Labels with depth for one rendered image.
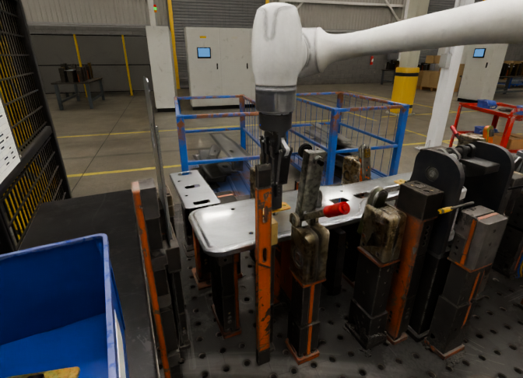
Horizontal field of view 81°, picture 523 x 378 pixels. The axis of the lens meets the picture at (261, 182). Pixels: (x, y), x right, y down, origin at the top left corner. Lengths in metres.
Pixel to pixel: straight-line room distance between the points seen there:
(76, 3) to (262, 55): 14.46
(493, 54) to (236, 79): 7.29
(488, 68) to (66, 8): 14.45
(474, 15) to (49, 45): 12.65
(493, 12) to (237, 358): 0.85
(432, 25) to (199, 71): 8.00
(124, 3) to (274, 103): 14.23
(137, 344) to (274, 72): 0.51
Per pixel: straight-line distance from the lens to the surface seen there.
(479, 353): 1.02
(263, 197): 0.56
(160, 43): 8.44
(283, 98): 0.66
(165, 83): 8.47
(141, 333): 0.49
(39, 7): 15.30
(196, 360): 0.87
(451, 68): 5.22
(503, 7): 0.66
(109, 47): 12.56
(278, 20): 0.65
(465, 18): 0.66
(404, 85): 8.29
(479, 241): 0.76
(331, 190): 0.95
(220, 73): 8.62
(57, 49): 12.86
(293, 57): 0.66
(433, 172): 0.76
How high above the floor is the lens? 1.38
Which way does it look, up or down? 23 degrees down
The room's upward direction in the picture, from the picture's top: straight up
